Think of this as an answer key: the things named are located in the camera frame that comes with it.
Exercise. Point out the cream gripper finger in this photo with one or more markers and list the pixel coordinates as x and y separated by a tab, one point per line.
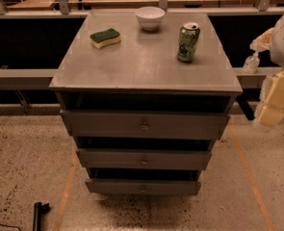
263	42
271	106

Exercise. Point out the green soda can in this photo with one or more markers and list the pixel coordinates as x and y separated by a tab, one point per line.
188	38

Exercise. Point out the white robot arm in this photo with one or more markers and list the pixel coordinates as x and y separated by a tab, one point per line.
277	49

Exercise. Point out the green and yellow sponge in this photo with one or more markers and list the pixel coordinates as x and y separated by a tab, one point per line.
105	38

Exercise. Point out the clear sanitizer pump bottle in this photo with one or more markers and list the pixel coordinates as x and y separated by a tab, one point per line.
251	63

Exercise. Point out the white bowl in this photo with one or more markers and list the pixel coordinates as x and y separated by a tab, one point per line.
150	18

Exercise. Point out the grey drawer cabinet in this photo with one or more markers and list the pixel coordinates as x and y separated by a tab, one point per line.
141	74

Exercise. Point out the middle grey drawer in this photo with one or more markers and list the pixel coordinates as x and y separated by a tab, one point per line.
143	159

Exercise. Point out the grey drawer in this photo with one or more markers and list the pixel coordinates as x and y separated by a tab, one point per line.
179	126
143	159
143	187

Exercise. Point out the top grey drawer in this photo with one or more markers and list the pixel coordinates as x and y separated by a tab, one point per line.
179	126

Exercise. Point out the bottom grey drawer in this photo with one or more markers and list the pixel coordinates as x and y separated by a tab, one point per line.
143	187

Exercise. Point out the black tool on floor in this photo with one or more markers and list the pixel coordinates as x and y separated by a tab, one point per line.
39	210

